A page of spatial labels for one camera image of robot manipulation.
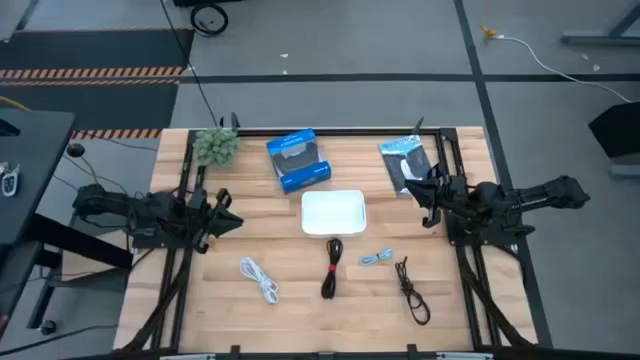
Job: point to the black aluminium table frame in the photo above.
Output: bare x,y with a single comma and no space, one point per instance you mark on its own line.
320,132

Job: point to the black hazard-striped floor mat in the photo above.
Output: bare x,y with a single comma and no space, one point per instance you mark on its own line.
100,107
95,50

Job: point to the black desk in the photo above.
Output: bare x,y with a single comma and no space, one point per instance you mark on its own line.
25,165

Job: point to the grey metal foot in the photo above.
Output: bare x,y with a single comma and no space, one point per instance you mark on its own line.
625,171

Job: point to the white plastic tray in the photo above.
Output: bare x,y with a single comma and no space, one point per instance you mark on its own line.
333,212

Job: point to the black caster wheel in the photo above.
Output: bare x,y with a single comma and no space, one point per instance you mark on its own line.
48,327

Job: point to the round black stand base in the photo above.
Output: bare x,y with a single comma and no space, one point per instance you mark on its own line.
76,150

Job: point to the grey metal desk leg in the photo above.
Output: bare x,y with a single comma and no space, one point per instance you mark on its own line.
600,36

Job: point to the yellow plug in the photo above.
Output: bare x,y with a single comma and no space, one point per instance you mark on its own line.
489,31

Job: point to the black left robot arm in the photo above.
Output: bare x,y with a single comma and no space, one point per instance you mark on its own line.
150,210

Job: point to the white key fob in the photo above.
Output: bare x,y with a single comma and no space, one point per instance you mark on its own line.
10,181

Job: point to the blue game controller box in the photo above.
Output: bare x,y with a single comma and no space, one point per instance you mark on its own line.
298,160

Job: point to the green succulent plant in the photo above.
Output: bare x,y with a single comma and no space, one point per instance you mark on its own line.
216,146

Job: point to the waterfall cover magazine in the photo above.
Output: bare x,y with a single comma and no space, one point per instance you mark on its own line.
406,162

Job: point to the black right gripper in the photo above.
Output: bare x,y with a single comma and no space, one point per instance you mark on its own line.
452,195

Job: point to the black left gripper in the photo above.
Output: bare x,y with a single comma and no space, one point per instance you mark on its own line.
202,215

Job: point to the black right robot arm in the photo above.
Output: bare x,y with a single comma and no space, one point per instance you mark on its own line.
540,195

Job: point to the black box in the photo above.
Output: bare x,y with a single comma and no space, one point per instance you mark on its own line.
617,130

